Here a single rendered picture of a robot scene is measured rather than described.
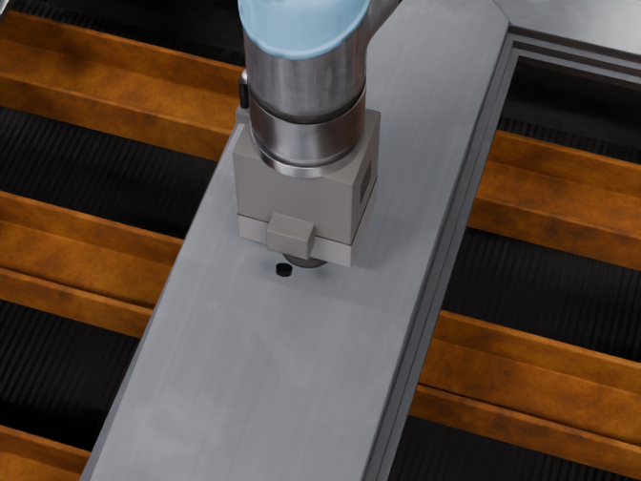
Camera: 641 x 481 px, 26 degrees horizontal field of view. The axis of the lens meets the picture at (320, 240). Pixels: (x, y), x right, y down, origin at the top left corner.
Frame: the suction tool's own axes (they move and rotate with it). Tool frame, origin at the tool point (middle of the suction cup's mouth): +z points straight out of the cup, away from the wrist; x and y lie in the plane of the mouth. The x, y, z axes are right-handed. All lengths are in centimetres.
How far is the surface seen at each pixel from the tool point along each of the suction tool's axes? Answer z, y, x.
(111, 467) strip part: 0.6, -7.6, -20.5
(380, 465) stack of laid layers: 2.5, 9.9, -13.8
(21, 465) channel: 17.6, -19.6, -16.6
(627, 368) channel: 13.9, 25.7, 5.7
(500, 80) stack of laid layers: 2.6, 9.3, 22.7
